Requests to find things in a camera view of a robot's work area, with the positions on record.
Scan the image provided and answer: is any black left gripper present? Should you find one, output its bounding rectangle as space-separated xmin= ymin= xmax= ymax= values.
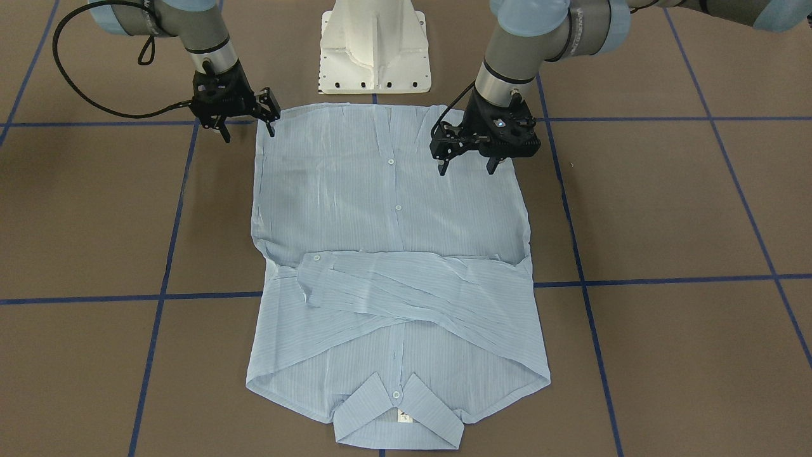
xmin=430 ymin=88 xmax=540 ymax=176

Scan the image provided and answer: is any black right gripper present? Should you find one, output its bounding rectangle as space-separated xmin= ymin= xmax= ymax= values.
xmin=190 ymin=60 xmax=281 ymax=143

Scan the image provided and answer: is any light blue button-up shirt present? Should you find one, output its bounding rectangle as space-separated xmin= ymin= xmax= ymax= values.
xmin=246 ymin=103 xmax=551 ymax=449

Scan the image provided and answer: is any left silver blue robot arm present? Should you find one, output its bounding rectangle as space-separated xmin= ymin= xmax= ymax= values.
xmin=429 ymin=1 xmax=811 ymax=175

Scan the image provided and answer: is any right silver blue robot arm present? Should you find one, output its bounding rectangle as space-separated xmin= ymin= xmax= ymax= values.
xmin=87 ymin=1 xmax=280 ymax=143

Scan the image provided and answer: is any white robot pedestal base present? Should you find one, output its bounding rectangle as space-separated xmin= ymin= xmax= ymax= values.
xmin=317 ymin=1 xmax=432 ymax=95

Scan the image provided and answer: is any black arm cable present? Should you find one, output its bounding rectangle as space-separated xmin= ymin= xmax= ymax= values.
xmin=52 ymin=0 xmax=197 ymax=120

